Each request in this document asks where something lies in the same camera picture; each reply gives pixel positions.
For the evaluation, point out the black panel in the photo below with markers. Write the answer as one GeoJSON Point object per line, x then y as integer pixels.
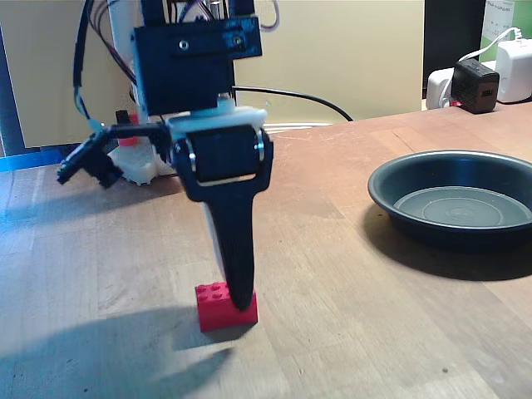
{"type": "Point", "coordinates": [453, 33]}

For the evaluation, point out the blue tape strip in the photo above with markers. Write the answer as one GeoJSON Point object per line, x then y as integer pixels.
{"type": "Point", "coordinates": [29, 163]}

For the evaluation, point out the black charger cube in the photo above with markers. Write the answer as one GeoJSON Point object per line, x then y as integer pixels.
{"type": "Point", "coordinates": [474, 87]}

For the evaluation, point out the green and white box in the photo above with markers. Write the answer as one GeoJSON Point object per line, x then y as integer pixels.
{"type": "Point", "coordinates": [505, 16]}

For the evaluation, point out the white power adapter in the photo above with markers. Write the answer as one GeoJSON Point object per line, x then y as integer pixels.
{"type": "Point", "coordinates": [515, 70]}

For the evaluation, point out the white power strip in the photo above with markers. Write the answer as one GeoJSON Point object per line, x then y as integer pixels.
{"type": "Point", "coordinates": [438, 89]}

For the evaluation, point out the red lego block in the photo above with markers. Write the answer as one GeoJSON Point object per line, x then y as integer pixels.
{"type": "Point", "coordinates": [220, 316]}

